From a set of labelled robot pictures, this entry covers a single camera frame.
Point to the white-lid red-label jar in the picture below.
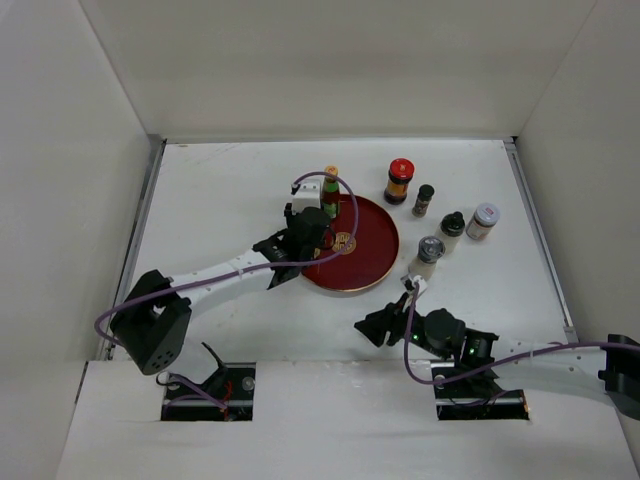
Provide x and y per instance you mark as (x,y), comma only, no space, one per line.
(483,220)

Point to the left aluminium table rail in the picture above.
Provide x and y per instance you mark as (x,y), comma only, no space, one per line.
(157,144)

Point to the green red sauce bottle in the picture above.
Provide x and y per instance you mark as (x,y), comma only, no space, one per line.
(330,197)

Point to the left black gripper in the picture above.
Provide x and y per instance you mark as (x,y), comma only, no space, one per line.
(288,215)

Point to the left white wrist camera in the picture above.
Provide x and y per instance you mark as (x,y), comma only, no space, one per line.
(306,194)

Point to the small black-lid pepper bottle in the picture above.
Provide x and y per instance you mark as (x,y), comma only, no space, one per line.
(423,200)

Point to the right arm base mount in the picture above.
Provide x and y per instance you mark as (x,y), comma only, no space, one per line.
(479,398)

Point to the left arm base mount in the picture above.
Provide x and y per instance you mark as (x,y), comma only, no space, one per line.
(227,395)

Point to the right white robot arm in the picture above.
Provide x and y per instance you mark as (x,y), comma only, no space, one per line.
(606,372)

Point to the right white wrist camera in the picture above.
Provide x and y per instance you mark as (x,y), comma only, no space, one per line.
(415,285)

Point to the black-cap white shaker bottle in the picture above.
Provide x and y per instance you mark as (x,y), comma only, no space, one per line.
(450,230)

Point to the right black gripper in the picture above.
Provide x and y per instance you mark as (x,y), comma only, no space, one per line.
(376,324)

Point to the right aluminium table rail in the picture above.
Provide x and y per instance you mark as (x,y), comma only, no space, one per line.
(510,145)

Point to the red round tray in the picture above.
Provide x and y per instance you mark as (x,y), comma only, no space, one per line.
(368,259)

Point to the grey-cap white shaker bottle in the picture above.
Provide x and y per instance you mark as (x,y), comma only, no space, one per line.
(430,250)

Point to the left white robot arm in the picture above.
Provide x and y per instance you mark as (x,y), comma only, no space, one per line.
(152,324)

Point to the aluminium table rail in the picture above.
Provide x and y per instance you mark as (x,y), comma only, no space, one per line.
(157,144)
(510,145)

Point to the red-lid dark sauce jar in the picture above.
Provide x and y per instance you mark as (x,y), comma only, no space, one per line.
(400,174)

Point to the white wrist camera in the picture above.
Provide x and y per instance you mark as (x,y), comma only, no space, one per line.
(306,194)
(415,285)

